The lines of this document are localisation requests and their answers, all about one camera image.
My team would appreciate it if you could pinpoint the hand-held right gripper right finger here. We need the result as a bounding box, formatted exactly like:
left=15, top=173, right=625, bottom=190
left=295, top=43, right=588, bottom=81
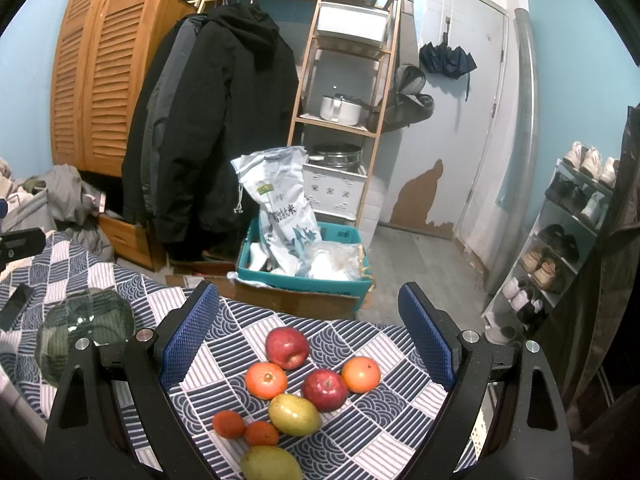
left=397, top=282, right=574, bottom=480

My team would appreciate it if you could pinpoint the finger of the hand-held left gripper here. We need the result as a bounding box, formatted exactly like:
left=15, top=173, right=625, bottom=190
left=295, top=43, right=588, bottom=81
left=0, top=228, right=47, bottom=262

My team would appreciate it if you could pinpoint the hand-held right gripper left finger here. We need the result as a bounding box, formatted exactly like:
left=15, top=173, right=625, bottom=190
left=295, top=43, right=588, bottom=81
left=44, top=280, right=221, bottom=480

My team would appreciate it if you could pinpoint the large orange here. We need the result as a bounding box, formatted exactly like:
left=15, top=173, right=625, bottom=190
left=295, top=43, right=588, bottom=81
left=341, top=356, right=382, bottom=394
left=244, top=362, right=288, bottom=401

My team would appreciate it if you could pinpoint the red apple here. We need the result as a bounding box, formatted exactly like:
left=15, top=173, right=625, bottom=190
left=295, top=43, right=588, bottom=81
left=302, top=369, right=349, bottom=413
left=265, top=326, right=310, bottom=371

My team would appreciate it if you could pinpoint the dark glass bowl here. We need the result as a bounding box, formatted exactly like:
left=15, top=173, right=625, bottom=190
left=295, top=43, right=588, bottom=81
left=35, top=287, right=137, bottom=388

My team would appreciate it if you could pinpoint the small tangerine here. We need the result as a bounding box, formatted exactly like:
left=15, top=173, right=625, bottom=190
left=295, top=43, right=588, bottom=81
left=244, top=420, right=280, bottom=447
left=212, top=410, right=246, bottom=438

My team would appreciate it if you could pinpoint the yellow-green mango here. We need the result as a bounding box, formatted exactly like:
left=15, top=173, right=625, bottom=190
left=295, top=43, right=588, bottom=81
left=240, top=445, right=304, bottom=480
left=268, top=393, right=323, bottom=436

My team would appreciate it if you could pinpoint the grey tote bag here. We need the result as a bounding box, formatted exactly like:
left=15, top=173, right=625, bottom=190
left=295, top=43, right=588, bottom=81
left=0, top=187, right=58, bottom=236

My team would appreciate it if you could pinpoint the flat cardboard package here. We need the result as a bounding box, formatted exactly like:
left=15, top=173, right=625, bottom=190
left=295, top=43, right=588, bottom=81
left=165, top=260, right=238, bottom=298

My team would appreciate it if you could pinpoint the black phone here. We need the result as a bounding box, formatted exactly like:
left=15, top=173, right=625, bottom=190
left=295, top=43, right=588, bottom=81
left=0, top=284, right=32, bottom=332

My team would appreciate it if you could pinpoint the beige towel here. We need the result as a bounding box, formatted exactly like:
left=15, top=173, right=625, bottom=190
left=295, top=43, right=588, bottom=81
left=0, top=157, right=26, bottom=206

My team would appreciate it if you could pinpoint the grey clothing pile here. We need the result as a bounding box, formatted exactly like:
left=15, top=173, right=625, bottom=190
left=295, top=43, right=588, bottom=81
left=42, top=164, right=116, bottom=261

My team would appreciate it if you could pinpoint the wooden drawer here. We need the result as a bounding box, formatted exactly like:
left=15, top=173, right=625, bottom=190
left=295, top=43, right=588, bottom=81
left=97, top=212, right=168, bottom=271

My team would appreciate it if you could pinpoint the brown cardboard box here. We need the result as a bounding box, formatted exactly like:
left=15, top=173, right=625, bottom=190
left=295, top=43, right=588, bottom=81
left=234, top=280, right=363, bottom=321

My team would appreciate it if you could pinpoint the clear plastic bag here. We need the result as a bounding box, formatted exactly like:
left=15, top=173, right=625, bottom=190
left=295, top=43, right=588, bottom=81
left=305, top=241, right=366, bottom=281

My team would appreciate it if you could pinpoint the teal plastic basket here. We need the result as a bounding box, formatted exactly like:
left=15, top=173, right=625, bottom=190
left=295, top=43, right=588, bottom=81
left=236, top=220, right=375, bottom=313

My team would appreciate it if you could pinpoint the blue white patterned tablecloth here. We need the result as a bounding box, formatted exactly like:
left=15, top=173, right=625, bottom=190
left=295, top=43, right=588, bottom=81
left=0, top=232, right=501, bottom=480

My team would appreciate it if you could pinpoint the shoe rack with shoes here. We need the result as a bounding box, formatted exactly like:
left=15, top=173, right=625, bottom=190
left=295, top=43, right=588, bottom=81
left=492, top=141, right=621, bottom=346

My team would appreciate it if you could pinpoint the white printed rice bag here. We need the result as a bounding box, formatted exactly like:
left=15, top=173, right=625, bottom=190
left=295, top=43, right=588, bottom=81
left=231, top=146, right=323, bottom=277

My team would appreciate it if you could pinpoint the white patterned storage basket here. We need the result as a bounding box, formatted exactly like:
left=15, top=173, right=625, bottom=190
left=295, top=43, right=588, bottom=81
left=302, top=160, right=368, bottom=221

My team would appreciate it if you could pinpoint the steel steamer pot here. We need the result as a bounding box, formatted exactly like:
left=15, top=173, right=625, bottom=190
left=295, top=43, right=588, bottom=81
left=310, top=143, right=363, bottom=171

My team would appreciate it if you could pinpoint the grey hanging jacket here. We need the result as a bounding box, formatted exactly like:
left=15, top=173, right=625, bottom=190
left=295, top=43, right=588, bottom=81
left=140, top=15, right=208, bottom=221

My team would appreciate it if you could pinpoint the black hooded coat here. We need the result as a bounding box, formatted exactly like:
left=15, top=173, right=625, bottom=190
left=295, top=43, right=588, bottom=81
left=121, top=2, right=300, bottom=261

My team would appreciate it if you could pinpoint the white door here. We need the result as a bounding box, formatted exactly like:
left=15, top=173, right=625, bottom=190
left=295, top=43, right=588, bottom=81
left=425, top=0, right=511, bottom=246

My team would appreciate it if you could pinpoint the wooden louvered wardrobe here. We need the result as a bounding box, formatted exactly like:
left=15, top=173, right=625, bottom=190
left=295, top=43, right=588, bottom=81
left=50, top=0, right=193, bottom=173

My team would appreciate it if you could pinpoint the wooden shelf unit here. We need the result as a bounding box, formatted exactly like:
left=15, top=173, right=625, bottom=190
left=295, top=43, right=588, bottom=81
left=287, top=0, right=403, bottom=231

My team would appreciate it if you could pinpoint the grey backpack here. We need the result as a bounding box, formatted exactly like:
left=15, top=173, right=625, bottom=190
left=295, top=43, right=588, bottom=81
left=380, top=0, right=436, bottom=133

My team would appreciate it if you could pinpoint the white cooking pot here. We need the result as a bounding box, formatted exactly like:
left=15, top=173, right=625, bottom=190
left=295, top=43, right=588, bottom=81
left=319, top=94, right=366, bottom=127

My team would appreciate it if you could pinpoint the navy folded umbrella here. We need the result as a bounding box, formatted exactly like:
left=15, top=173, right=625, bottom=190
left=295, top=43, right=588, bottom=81
left=419, top=42, right=477, bottom=102

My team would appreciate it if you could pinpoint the large white storage bin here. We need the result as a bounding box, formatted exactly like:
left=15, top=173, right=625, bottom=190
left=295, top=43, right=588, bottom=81
left=316, top=2, right=392, bottom=46

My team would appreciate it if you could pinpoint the silver duct pipe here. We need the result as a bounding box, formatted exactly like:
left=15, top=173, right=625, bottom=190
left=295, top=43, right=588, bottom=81
left=482, top=7, right=541, bottom=296

